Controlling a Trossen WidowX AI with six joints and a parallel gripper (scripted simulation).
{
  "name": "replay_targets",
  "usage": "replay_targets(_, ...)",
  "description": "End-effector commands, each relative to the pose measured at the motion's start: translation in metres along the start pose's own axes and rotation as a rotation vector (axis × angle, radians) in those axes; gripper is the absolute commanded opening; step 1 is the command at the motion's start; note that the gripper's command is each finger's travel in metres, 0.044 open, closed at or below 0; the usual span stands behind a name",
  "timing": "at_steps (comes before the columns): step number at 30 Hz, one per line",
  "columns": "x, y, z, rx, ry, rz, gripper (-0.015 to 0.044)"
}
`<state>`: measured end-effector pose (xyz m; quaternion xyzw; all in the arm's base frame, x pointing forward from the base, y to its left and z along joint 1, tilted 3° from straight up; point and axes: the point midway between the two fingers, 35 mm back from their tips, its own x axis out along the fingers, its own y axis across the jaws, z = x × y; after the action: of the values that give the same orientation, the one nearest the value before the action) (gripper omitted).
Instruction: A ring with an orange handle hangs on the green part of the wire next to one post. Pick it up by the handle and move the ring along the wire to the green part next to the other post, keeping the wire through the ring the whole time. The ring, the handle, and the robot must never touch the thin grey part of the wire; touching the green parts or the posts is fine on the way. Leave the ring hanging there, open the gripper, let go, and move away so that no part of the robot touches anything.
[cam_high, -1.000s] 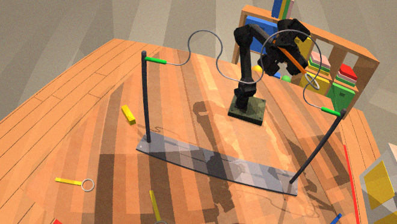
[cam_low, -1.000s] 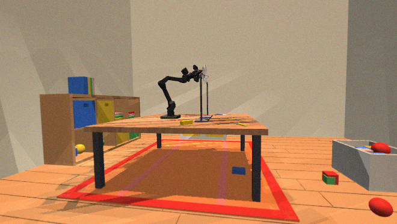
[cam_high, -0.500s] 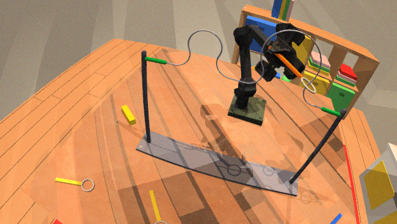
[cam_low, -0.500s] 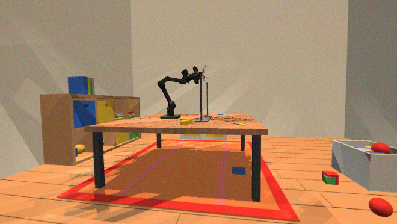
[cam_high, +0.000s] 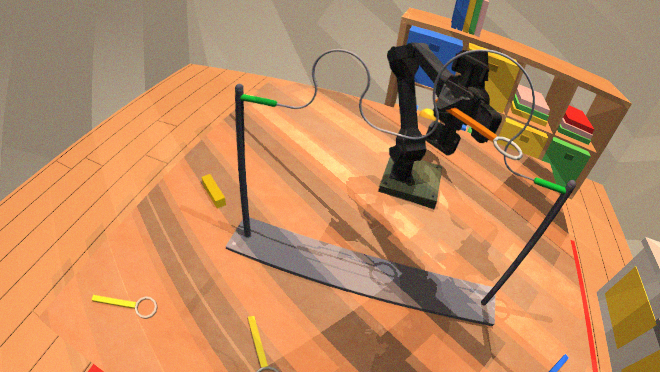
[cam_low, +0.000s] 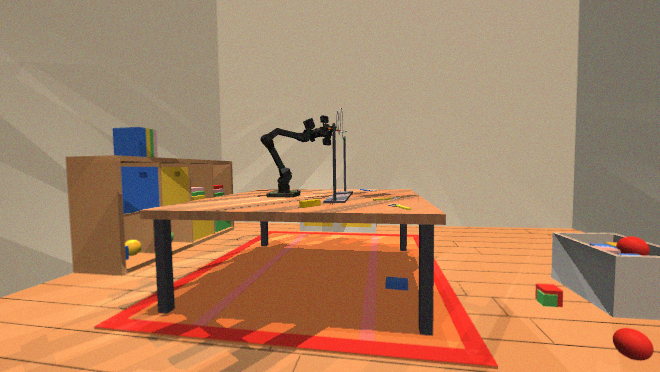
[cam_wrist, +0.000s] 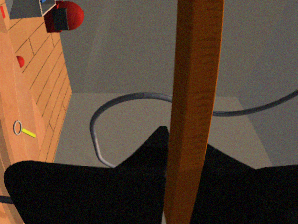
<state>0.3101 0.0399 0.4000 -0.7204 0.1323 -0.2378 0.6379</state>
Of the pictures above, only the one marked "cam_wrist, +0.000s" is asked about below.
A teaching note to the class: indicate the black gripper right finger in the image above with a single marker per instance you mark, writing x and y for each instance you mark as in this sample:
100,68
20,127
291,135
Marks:
232,193

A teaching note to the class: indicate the yellow handle with white ring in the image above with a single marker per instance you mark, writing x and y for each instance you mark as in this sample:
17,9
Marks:
23,130

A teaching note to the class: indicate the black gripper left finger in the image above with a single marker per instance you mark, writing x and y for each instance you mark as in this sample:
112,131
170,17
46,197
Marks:
132,193

